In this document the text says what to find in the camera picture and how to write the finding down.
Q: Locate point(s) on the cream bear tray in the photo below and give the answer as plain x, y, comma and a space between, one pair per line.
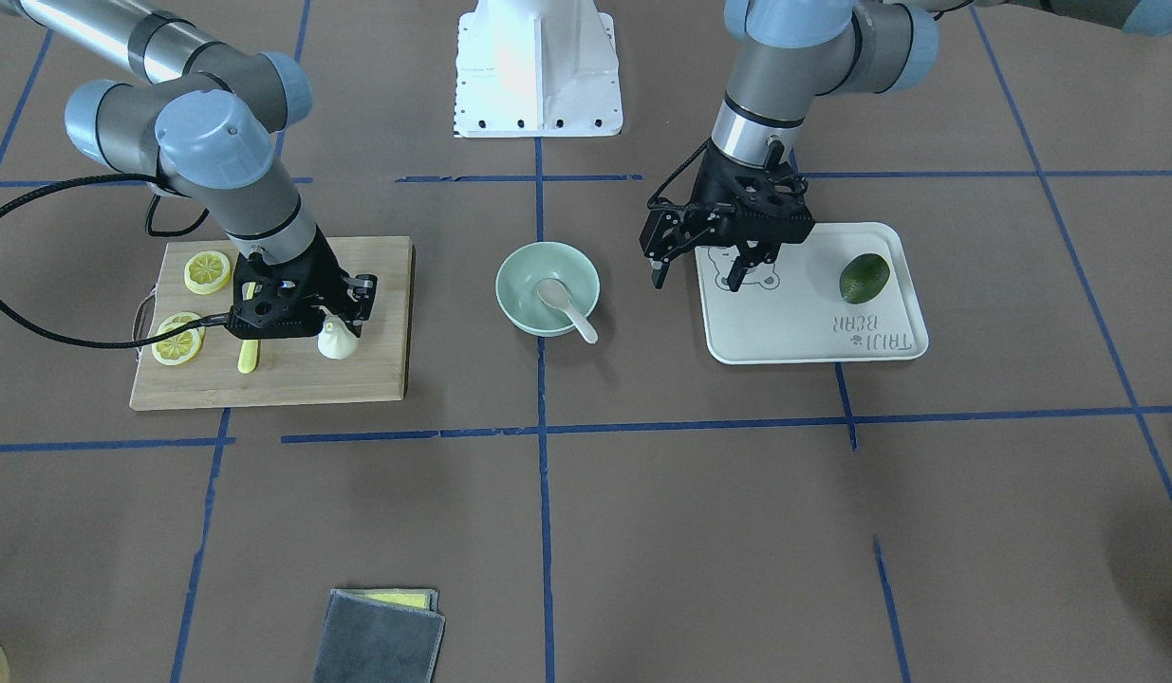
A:
791, 311

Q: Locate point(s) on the green bowl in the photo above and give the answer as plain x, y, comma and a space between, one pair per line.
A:
518, 275

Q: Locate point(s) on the single lemon slice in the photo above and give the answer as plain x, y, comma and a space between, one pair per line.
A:
207, 272

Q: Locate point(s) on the white ceramic spoon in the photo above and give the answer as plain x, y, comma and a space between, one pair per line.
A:
553, 293

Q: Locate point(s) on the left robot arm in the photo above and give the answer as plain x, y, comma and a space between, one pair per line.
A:
792, 52

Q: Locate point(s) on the grey folded cloth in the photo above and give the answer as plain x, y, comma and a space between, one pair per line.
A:
380, 635

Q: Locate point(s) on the metal board handle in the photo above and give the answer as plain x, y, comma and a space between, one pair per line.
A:
144, 315

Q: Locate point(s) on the lower stacked lemon slice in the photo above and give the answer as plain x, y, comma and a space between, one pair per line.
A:
178, 349

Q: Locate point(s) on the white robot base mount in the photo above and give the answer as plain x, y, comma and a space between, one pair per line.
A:
537, 69

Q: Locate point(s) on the yellow plastic knife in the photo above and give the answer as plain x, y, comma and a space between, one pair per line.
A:
249, 353

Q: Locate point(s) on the upper lemon slice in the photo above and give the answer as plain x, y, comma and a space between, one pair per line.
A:
176, 321

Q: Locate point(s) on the bamboo cutting board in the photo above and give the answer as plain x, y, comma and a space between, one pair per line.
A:
293, 371

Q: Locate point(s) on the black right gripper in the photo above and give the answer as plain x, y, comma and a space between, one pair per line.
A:
326, 276

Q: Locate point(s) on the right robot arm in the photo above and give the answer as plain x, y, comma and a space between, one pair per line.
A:
201, 126

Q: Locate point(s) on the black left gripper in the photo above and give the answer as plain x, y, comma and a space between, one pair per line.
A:
712, 191

